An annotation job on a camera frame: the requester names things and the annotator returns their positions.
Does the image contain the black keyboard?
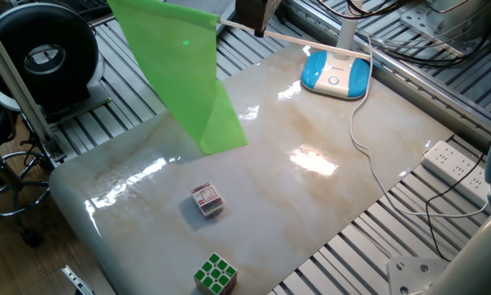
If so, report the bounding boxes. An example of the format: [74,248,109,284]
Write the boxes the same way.
[79,0,111,11]

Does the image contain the black cable bundle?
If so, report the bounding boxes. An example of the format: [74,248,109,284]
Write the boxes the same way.
[316,0,491,69]

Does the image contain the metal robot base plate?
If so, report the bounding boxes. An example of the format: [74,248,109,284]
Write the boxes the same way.
[386,256,453,295]

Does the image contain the white power strip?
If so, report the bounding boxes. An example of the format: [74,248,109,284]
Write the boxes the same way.
[421,140,491,210]

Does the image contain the blue and white lamp base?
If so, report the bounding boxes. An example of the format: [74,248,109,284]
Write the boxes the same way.
[301,0,372,101]

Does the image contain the green flag with white stick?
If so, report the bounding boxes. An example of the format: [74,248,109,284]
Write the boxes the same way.
[107,0,372,156]

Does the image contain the short aluminium profile piece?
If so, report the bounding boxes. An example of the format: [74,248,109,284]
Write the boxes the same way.
[61,265,95,295]

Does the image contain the thin black cable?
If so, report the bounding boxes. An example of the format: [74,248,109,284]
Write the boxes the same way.
[424,151,490,263]

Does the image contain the clear box of paper clips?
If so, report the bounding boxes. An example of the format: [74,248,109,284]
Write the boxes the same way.
[189,181,226,219]

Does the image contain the black round fan device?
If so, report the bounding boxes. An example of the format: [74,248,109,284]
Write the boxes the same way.
[0,2,113,126]

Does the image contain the white lamp power cable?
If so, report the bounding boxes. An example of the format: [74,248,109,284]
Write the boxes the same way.
[348,34,491,219]

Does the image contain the rubik's cube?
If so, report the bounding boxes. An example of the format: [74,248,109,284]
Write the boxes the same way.
[193,252,239,295]

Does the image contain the grey mounting plate with post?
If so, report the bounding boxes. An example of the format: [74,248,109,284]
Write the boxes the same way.
[399,0,491,58]

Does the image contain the aluminium frame bar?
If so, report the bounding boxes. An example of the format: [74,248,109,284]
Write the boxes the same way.
[0,11,67,164]

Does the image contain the glossy marble pattern board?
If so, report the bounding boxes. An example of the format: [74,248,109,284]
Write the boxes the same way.
[48,40,455,295]

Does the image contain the grey Schunk gripper body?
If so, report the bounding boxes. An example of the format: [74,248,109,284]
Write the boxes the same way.
[233,0,284,28]

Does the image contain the long aluminium table rail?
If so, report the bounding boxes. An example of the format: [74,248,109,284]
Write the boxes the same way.
[285,0,491,143]

